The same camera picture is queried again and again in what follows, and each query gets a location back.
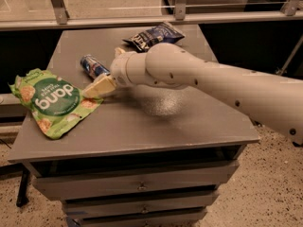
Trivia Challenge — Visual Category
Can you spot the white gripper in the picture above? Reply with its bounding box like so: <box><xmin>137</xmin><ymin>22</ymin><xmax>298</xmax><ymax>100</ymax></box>
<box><xmin>83</xmin><ymin>47</ymin><xmax>149</xmax><ymax>98</ymax></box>

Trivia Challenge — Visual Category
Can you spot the blue silver redbull can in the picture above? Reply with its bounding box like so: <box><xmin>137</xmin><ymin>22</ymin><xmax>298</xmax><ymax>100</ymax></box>
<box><xmin>80</xmin><ymin>55</ymin><xmax>110</xmax><ymax>79</ymax></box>

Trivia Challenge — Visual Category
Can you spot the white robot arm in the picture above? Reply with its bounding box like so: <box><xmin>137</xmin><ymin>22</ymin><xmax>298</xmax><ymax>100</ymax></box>
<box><xmin>83</xmin><ymin>43</ymin><xmax>303</xmax><ymax>145</ymax></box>

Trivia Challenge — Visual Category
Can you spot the dark blue chips bag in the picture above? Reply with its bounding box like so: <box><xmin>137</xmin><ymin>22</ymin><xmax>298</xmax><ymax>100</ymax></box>
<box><xmin>124</xmin><ymin>22</ymin><xmax>186</xmax><ymax>52</ymax></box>

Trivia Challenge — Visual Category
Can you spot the green dang chips bag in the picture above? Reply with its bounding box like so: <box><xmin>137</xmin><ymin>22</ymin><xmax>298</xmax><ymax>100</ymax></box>
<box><xmin>9</xmin><ymin>69</ymin><xmax>103</xmax><ymax>140</ymax></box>

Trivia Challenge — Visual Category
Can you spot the metal glass railing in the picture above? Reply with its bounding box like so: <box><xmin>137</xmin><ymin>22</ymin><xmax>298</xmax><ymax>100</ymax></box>
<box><xmin>0</xmin><ymin>0</ymin><xmax>303</xmax><ymax>31</ymax></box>

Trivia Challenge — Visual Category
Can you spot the middle grey drawer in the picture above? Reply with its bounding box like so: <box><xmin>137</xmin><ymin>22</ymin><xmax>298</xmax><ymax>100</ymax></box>
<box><xmin>62</xmin><ymin>191</ymin><xmax>219</xmax><ymax>218</ymax></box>

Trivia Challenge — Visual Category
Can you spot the grey drawer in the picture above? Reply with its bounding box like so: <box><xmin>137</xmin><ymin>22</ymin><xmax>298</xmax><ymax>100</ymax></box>
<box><xmin>80</xmin><ymin>208</ymin><xmax>205</xmax><ymax>227</ymax></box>
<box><xmin>33</xmin><ymin>160</ymin><xmax>239</xmax><ymax>201</ymax></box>
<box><xmin>62</xmin><ymin>191</ymin><xmax>219</xmax><ymax>218</ymax></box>

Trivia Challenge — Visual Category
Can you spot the top grey drawer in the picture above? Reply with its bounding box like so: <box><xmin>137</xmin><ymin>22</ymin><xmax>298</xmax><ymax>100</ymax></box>
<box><xmin>33</xmin><ymin>160</ymin><xmax>239</xmax><ymax>201</ymax></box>

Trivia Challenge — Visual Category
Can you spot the black stand leg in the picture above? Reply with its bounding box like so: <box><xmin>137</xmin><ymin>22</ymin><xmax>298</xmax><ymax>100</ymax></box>
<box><xmin>16</xmin><ymin>169</ymin><xmax>30</xmax><ymax>207</ymax></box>

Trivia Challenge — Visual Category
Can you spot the bottom grey drawer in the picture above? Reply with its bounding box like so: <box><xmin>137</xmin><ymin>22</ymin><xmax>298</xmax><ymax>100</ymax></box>
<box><xmin>80</xmin><ymin>208</ymin><xmax>205</xmax><ymax>227</ymax></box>

